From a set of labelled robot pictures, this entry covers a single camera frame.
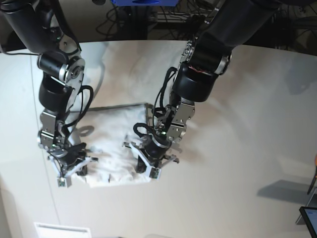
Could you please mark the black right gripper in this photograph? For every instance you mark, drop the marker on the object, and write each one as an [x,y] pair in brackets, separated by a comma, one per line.
[70,157]

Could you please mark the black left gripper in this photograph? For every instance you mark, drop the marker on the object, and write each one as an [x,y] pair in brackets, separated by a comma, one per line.
[154,149]

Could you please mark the white T-shirt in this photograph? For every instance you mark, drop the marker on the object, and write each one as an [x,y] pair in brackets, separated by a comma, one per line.
[105,130]

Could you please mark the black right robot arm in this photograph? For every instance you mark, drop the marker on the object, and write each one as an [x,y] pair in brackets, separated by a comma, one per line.
[43,29]

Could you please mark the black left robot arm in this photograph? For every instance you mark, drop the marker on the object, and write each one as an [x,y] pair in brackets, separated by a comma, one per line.
[205,58]

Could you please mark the white paper sheet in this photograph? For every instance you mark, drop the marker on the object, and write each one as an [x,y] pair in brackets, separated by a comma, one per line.
[58,231]

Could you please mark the blue box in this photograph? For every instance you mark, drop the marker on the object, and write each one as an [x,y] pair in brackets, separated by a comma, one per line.
[145,2]

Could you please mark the dark tablet screen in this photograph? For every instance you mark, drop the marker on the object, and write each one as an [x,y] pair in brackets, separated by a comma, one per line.
[310,217]

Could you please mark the grey tablet stand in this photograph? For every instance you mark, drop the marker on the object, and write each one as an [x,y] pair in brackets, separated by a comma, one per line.
[312,202]

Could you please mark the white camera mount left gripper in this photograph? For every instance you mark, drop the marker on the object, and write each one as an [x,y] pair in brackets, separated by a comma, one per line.
[153,167]

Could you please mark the white camera mount gripper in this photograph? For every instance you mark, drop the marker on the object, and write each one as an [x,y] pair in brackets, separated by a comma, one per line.
[63,178]
[153,167]

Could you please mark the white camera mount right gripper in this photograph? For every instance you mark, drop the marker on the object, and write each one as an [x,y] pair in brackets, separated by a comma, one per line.
[63,178]

